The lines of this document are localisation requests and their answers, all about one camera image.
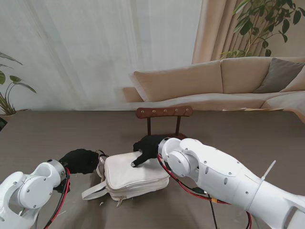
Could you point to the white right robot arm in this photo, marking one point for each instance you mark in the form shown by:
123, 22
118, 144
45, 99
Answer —
228, 179

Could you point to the beige curtain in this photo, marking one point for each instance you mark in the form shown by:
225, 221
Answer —
214, 28

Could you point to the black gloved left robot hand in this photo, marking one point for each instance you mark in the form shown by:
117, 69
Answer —
79, 161

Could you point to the white zippered pouch bag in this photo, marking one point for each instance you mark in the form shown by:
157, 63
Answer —
128, 174

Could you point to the brown wooden jewelry stand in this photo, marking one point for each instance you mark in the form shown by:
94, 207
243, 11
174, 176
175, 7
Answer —
164, 112

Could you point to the white sheer curtain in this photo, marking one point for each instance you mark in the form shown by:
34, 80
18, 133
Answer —
71, 47

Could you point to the beige sofa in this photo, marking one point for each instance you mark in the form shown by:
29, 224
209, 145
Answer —
181, 81

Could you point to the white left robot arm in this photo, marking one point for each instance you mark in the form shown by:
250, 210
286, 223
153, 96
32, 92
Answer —
26, 193

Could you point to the tall green leafy plant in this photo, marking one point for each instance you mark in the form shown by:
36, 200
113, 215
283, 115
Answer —
245, 23

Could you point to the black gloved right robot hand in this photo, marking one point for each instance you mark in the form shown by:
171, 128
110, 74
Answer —
147, 146

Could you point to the dark flat object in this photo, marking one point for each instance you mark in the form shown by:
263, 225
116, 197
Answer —
2, 124

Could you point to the grey sofa cushion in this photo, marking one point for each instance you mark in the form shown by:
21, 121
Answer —
278, 74

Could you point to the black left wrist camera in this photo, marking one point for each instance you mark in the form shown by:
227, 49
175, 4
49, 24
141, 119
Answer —
62, 187

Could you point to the beige sofa cushion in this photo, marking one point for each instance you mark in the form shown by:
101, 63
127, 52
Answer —
296, 82

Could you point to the broad-leaf green potted plant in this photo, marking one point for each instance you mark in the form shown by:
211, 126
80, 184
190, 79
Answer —
16, 80

